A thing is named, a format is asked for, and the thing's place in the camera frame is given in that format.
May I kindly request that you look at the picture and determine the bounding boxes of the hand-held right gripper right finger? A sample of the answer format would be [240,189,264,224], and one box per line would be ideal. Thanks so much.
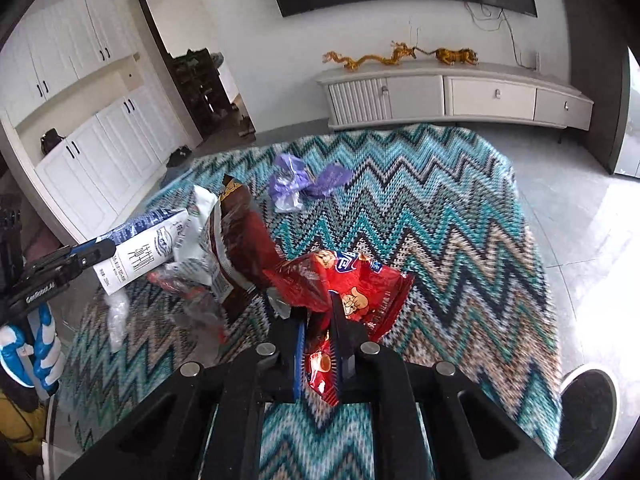
[327,292,573,480]

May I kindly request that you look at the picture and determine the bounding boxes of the zigzag knitted blanket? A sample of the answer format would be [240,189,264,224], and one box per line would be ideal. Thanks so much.
[55,122,563,480]

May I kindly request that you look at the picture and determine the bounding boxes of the yellow cloth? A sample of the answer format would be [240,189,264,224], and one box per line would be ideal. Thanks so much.
[0,390,48,456]

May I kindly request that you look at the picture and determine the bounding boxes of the white television cabinet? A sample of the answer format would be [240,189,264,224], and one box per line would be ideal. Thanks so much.
[315,62,595,131]

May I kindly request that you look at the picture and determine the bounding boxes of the clear plastic wrapper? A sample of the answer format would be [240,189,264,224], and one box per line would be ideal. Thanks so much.
[105,290,132,353]

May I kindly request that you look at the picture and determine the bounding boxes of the red snack packet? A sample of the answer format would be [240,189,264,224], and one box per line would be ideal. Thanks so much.
[262,247,416,406]

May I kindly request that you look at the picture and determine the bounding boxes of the person's left hand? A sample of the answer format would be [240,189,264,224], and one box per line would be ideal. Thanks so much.
[0,304,63,402]

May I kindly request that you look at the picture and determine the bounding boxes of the television cables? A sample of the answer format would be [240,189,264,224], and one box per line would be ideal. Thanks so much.
[465,2,538,68]

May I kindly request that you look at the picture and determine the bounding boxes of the golden tiger figurine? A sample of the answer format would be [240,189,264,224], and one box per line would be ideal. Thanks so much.
[425,47,478,67]

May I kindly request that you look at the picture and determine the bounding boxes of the purple plastic wrapper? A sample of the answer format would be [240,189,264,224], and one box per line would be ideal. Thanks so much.
[268,154,353,213]

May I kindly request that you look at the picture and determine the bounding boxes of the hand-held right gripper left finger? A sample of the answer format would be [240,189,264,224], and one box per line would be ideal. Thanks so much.
[57,305,308,480]

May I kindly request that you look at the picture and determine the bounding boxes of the white packet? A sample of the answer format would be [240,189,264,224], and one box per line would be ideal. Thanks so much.
[172,185,236,306]

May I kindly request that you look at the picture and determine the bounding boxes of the dark shoe rack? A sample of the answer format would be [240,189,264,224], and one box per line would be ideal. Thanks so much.
[172,49,226,121]

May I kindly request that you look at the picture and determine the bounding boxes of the white wall cabinet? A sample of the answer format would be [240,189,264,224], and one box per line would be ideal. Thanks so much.
[0,0,206,246]

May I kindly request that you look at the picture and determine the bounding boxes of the golden dragon figurine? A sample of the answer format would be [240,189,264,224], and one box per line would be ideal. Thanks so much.
[322,42,418,70]

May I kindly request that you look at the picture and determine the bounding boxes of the round grey trash bin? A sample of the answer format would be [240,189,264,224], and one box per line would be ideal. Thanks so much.
[554,364,621,478]

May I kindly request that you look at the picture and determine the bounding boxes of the red clear wrapper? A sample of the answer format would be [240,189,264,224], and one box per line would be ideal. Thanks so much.
[147,265,228,346]

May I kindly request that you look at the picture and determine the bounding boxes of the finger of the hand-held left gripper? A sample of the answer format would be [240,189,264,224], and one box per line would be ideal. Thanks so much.
[21,254,85,283]
[65,238,119,263]

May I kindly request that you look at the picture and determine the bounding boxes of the white and blue carton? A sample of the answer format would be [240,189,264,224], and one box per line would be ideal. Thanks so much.
[92,207,193,297]

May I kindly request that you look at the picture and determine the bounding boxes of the brown snack packet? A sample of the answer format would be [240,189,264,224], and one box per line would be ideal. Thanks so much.
[212,174,283,323]

